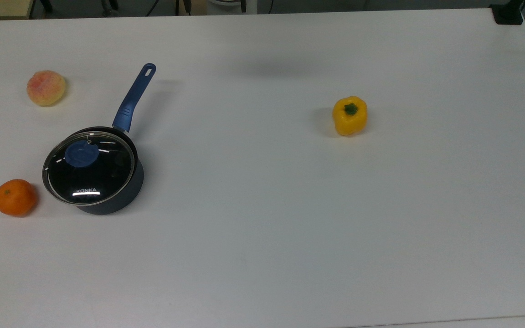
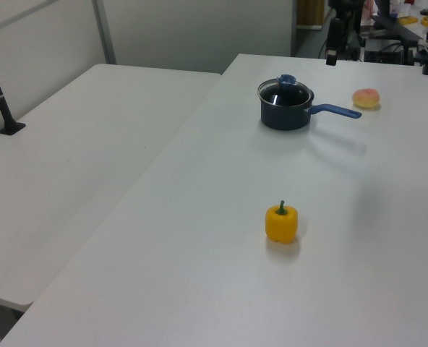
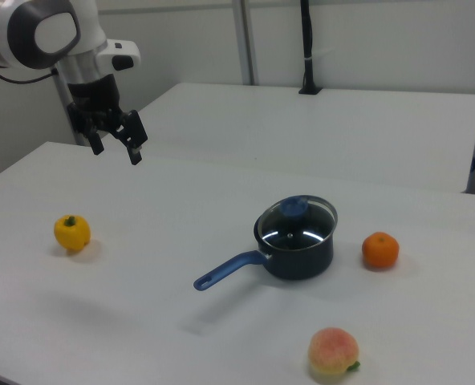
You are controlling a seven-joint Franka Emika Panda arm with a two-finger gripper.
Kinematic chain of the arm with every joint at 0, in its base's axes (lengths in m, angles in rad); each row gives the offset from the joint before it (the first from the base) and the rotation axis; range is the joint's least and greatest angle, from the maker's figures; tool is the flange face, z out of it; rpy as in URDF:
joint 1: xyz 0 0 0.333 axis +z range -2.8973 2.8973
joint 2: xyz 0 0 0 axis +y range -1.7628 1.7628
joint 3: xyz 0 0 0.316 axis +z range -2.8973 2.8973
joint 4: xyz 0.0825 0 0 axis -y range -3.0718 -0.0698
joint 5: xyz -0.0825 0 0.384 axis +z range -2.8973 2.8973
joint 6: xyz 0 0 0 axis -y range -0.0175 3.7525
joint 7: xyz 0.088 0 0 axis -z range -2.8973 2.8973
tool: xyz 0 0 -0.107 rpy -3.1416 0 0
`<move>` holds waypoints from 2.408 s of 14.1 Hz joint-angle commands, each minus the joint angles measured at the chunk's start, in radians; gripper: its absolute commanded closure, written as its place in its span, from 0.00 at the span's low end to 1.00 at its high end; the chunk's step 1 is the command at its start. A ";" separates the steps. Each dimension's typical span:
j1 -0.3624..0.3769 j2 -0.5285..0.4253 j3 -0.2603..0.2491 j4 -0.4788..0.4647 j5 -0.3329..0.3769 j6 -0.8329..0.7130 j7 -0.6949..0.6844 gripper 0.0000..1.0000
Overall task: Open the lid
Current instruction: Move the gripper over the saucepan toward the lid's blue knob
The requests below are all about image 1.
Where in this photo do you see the glass lid with blue knob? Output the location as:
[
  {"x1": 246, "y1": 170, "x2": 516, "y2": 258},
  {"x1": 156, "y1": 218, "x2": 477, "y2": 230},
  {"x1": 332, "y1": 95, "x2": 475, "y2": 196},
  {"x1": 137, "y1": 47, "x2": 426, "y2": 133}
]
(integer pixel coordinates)
[{"x1": 42, "y1": 131, "x2": 136, "y2": 206}]

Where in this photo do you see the yellow bell pepper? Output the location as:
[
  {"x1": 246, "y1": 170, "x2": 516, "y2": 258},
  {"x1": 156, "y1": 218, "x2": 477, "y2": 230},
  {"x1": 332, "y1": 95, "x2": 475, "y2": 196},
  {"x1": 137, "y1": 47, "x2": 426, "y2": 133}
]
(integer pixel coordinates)
[{"x1": 332, "y1": 96, "x2": 368, "y2": 137}]

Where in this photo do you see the pink yellow peach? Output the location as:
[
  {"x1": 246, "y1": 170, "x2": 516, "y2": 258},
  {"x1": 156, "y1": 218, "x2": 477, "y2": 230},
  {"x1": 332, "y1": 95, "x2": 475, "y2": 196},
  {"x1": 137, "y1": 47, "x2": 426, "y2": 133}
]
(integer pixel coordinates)
[{"x1": 26, "y1": 70, "x2": 67, "y2": 107}]

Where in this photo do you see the orange mandarin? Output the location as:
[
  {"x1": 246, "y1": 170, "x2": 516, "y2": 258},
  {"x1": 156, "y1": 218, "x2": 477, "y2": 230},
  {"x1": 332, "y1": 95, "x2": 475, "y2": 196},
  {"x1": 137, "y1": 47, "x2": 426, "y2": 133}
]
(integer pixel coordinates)
[{"x1": 0, "y1": 179, "x2": 38, "y2": 217}]

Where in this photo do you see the black table clamp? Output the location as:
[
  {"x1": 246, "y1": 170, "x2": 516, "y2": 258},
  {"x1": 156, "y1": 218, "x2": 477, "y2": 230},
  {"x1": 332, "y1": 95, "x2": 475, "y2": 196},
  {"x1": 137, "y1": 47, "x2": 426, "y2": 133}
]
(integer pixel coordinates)
[{"x1": 489, "y1": 0, "x2": 525, "y2": 26}]

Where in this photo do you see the dark saucepan with blue handle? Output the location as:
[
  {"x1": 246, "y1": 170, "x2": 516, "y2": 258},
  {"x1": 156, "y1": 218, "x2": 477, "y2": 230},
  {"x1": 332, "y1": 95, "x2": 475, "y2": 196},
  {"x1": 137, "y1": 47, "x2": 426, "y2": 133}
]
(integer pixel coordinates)
[{"x1": 46, "y1": 63, "x2": 157, "y2": 215}]

